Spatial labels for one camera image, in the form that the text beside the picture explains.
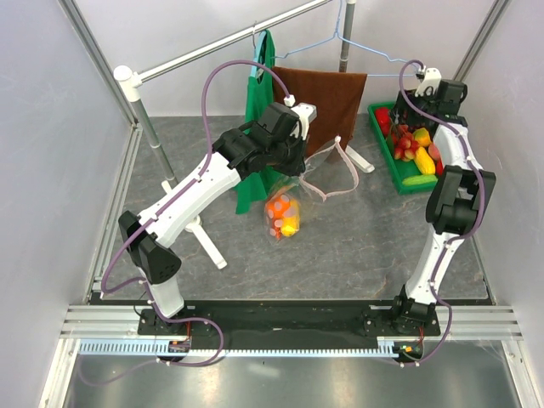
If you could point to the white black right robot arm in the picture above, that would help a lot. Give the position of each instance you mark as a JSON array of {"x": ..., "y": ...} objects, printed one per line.
[{"x": 454, "y": 212}]

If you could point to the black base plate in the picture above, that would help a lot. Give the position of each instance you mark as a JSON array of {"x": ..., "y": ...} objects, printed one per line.
[{"x": 381, "y": 319}]

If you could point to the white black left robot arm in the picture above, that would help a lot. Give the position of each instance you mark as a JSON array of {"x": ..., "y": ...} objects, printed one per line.
[{"x": 277, "y": 139}]

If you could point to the white metal clothes rack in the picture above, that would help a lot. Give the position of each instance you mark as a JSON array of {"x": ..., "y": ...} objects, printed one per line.
[{"x": 130, "y": 81}]

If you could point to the green plastic tray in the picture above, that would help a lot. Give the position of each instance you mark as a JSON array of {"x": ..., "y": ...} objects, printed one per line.
[{"x": 397, "y": 169}]

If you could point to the clear pink-dotted zip bag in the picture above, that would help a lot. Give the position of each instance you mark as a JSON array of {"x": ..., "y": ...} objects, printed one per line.
[{"x": 328, "y": 174}]

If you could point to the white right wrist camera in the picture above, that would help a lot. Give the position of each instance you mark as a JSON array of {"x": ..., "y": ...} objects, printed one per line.
[{"x": 430, "y": 79}]

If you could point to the green toy cucumber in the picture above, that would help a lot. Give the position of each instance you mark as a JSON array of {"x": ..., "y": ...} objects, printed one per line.
[{"x": 419, "y": 180}]

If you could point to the grey slotted cable duct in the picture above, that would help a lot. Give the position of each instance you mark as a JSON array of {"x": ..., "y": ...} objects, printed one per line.
[{"x": 168, "y": 348}]

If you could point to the red toy cherries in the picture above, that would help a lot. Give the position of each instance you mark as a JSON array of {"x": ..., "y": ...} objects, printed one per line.
[{"x": 404, "y": 144}]

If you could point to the red toy chili pepper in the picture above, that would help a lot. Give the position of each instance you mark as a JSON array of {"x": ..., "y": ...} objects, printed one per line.
[{"x": 275, "y": 225}]

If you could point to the yellow red toy mango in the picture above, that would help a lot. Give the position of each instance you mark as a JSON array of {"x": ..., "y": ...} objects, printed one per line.
[{"x": 422, "y": 137}]

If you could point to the red toy bell pepper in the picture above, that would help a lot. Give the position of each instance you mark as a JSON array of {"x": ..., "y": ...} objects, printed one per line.
[{"x": 383, "y": 120}]

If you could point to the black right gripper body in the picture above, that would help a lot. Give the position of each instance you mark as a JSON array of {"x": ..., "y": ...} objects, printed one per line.
[{"x": 412, "y": 117}]

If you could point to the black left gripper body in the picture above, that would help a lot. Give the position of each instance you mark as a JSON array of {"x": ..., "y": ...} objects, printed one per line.
[{"x": 287, "y": 156}]

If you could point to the orange toy fruit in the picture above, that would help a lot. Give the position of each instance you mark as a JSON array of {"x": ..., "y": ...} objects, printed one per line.
[{"x": 277, "y": 206}]

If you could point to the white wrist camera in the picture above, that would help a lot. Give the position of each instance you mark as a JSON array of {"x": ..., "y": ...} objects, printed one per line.
[
  {"x": 306, "y": 114},
  {"x": 430, "y": 79}
]

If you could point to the yellow toy corn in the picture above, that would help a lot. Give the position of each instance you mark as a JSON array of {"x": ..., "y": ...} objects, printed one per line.
[
  {"x": 290, "y": 219},
  {"x": 424, "y": 162}
]

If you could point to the yellow toy corn in tray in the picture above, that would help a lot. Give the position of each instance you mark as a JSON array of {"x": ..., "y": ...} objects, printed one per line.
[{"x": 424, "y": 162}]

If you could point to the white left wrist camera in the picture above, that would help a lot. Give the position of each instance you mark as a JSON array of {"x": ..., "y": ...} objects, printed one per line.
[{"x": 306, "y": 114}]

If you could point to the brown towel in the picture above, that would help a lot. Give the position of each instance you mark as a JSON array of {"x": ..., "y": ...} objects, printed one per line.
[{"x": 336, "y": 96}]

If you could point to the red toy apple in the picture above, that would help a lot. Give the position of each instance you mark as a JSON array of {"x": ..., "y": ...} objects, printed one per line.
[{"x": 439, "y": 168}]

